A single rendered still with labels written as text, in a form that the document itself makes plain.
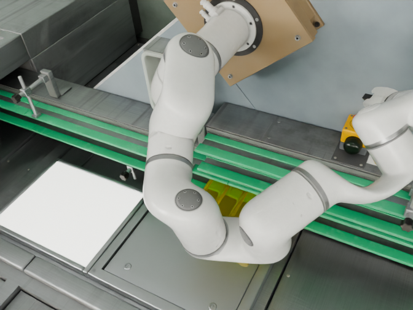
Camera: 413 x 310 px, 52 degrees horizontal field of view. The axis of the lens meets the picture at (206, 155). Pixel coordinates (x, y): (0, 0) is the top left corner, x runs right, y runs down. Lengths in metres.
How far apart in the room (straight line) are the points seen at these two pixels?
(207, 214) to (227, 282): 0.60
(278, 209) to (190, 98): 0.23
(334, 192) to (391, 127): 0.15
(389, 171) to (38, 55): 1.47
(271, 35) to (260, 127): 0.30
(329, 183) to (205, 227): 0.20
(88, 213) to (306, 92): 0.79
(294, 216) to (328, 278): 0.66
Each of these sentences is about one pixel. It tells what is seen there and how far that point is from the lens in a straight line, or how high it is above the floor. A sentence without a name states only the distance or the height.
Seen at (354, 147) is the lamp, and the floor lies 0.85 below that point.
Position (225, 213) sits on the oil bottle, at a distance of 1.19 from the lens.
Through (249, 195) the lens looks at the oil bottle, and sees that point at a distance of 1.22.
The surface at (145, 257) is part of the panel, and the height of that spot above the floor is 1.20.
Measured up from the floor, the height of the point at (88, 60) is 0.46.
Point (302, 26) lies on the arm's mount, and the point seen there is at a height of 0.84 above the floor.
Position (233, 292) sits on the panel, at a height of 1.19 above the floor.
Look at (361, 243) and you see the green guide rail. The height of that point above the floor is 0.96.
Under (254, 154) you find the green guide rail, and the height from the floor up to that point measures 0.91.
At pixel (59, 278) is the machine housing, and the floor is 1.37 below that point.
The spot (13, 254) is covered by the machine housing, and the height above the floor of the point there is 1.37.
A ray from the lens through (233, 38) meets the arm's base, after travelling 0.99.
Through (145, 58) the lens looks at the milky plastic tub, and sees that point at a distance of 1.30.
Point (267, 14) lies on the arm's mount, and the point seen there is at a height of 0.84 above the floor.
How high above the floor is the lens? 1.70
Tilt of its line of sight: 38 degrees down
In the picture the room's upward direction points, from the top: 143 degrees counter-clockwise
